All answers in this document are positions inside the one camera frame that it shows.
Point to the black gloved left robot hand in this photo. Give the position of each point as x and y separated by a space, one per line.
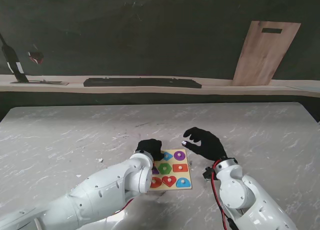
150 147

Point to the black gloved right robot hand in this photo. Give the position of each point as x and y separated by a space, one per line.
207 146

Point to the blue diamond puzzle piece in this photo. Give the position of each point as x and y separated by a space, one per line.
168 156

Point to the purple triangle puzzle piece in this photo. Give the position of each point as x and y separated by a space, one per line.
155 171

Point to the green hexagon puzzle piece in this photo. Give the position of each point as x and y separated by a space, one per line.
165 168

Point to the purple circle puzzle piece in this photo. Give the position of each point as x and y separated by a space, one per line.
179 155

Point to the orange rectangle puzzle piece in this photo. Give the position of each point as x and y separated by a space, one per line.
180 168

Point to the orange oval puzzle piece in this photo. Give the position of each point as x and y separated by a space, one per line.
156 183

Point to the red heart puzzle piece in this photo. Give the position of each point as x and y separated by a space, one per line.
169 181

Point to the blue semicircle puzzle piece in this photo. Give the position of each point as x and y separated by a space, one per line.
183 183

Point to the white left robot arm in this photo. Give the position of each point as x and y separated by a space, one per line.
95 195

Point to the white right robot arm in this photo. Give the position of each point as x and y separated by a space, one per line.
247 197

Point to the yellow wooden puzzle board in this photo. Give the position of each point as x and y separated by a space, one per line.
186 187

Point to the wooden cutting board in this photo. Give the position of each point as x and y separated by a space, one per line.
265 55

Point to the flat wooden coaster board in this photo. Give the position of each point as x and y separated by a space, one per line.
55 83

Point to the light wooden shelf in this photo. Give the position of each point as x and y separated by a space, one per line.
225 88

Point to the black long tray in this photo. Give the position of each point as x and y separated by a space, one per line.
142 82

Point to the red wine glass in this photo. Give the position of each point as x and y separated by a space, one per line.
36 57

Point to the dark wine bottle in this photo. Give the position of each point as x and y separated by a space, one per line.
13 62

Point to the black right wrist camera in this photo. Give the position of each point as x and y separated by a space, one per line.
208 173

